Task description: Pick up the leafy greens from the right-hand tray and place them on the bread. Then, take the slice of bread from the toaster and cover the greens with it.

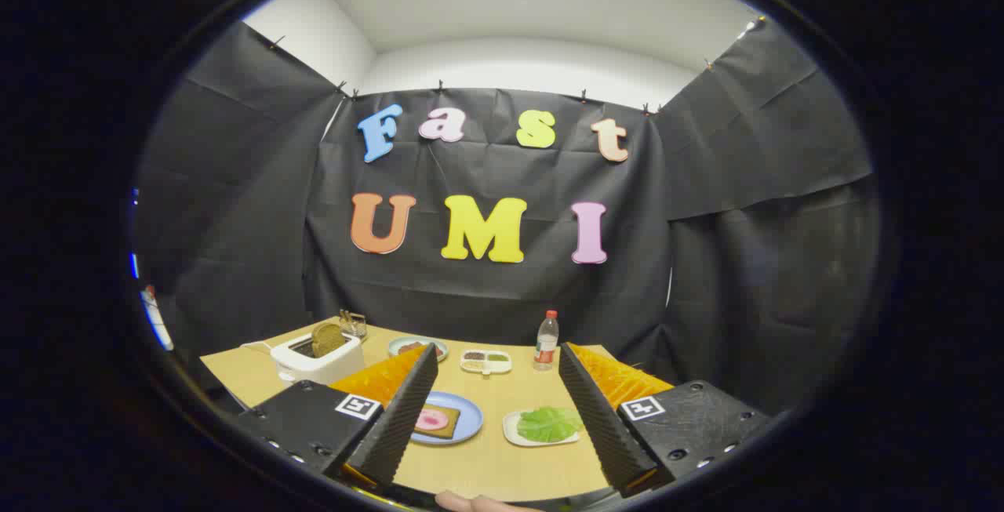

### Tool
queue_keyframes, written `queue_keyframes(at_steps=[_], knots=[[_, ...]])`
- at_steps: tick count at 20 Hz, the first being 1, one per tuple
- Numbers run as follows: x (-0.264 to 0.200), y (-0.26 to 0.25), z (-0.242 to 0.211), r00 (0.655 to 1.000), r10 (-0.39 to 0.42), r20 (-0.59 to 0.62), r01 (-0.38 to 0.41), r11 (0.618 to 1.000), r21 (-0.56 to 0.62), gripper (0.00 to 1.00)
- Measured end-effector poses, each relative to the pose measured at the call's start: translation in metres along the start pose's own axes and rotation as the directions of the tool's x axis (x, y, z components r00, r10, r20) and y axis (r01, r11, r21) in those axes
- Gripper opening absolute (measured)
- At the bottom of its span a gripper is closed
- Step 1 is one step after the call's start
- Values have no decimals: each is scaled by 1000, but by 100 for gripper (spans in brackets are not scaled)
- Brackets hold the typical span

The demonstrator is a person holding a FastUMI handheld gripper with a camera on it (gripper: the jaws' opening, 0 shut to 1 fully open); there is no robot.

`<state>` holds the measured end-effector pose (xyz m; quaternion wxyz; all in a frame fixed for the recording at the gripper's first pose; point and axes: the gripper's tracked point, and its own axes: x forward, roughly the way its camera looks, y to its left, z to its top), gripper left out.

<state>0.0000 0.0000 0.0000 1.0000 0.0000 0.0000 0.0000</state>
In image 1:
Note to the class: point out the small white plate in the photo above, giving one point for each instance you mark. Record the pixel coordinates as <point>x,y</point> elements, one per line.
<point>511,427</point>

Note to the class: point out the square bread slice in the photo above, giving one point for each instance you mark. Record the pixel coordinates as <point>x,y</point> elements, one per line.
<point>449,427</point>

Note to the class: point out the black backdrop cloth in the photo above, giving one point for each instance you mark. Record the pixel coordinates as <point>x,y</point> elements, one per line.
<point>486,292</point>

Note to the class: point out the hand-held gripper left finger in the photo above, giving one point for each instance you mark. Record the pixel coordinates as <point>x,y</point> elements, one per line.
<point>404,418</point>

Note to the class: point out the pale green plate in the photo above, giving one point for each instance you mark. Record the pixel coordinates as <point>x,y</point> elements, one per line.
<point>441,350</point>

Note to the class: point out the white divided seed dish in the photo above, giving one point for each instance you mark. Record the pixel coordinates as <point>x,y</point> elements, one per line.
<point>486,367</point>

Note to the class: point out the blue plate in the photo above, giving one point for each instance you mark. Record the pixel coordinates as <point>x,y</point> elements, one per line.
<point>469,422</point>

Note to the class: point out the white toaster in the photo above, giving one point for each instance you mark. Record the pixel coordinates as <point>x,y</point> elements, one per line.
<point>321,367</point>

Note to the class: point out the clear plastic water bottle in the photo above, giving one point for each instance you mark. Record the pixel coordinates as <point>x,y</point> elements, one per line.
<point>546,347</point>

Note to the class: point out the green lettuce leaf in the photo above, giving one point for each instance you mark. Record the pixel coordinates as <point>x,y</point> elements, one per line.
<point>549,424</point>

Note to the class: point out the brown toast slice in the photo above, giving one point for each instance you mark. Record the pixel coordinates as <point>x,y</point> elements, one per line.
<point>328,338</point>

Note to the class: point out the pink ham slice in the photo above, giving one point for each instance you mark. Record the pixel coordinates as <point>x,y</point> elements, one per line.
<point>431,419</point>

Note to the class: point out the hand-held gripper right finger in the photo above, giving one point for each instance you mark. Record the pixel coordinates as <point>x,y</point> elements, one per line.
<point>600,426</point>

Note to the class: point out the brown meat patty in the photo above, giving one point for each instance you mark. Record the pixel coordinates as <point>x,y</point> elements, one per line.
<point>408,348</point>

